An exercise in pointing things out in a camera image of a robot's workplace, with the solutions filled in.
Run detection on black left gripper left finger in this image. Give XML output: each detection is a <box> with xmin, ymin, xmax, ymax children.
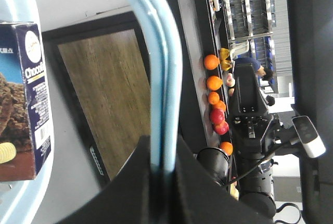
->
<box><xmin>58</xmin><ymin>135</ymin><xmax>150</xmax><ymax>223</ymax></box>

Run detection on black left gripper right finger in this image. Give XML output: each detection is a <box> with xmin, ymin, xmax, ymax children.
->
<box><xmin>171</xmin><ymin>135</ymin><xmax>273</xmax><ymax>223</ymax></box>

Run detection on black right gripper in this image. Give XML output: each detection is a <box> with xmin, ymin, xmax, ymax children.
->
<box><xmin>228</xmin><ymin>64</ymin><xmax>280</xmax><ymax>156</ymax></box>

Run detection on dark blue chocolate cookie box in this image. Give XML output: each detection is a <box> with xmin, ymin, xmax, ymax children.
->
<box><xmin>1</xmin><ymin>22</ymin><xmax>52</xmax><ymax>182</ymax></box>

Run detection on light blue plastic basket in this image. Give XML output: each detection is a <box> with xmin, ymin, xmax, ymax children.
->
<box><xmin>1</xmin><ymin>0</ymin><xmax>183</xmax><ymax>223</ymax></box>

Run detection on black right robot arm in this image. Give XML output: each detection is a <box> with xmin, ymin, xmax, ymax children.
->
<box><xmin>197</xmin><ymin>64</ymin><xmax>281</xmax><ymax>218</ymax></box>

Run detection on orange fruit bottom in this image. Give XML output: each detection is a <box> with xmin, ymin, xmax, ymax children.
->
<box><xmin>220</xmin><ymin>142</ymin><xmax>233</xmax><ymax>156</ymax></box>

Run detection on orange fruit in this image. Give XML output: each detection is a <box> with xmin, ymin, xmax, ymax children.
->
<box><xmin>208</xmin><ymin>91</ymin><xmax>220</xmax><ymax>105</ymax></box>
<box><xmin>220</xmin><ymin>142</ymin><xmax>233</xmax><ymax>156</ymax></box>
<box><xmin>206</xmin><ymin>76</ymin><xmax>223</xmax><ymax>91</ymax></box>
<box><xmin>203</xmin><ymin>54</ymin><xmax>220</xmax><ymax>70</ymax></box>

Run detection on red apple lower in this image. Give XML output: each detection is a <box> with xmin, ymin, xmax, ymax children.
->
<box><xmin>213</xmin><ymin>120</ymin><xmax>229</xmax><ymax>135</ymax></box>

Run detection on red apple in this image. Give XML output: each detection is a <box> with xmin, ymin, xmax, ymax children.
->
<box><xmin>213</xmin><ymin>120</ymin><xmax>229</xmax><ymax>135</ymax></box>
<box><xmin>209</xmin><ymin>108</ymin><xmax>225</xmax><ymax>125</ymax></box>

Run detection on red apple upper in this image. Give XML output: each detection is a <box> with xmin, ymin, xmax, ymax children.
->
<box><xmin>209</xmin><ymin>108</ymin><xmax>225</xmax><ymax>125</ymax></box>

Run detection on person in blue shirt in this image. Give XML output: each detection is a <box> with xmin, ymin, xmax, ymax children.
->
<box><xmin>235</xmin><ymin>57</ymin><xmax>273</xmax><ymax>81</ymax></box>

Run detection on orange fruit top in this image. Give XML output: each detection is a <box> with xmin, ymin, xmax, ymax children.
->
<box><xmin>203</xmin><ymin>54</ymin><xmax>220</xmax><ymax>70</ymax></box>

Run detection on yellow pepper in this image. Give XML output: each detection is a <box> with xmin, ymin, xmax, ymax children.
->
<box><xmin>219</xmin><ymin>48</ymin><xmax>234</xmax><ymax>71</ymax></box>

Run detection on wooden black-framed produce stand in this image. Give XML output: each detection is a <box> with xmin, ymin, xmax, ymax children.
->
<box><xmin>43</xmin><ymin>0</ymin><xmax>221</xmax><ymax>186</ymax></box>

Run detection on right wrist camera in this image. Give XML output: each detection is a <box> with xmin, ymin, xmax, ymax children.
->
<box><xmin>292</xmin><ymin>116</ymin><xmax>326</xmax><ymax>158</ymax></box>

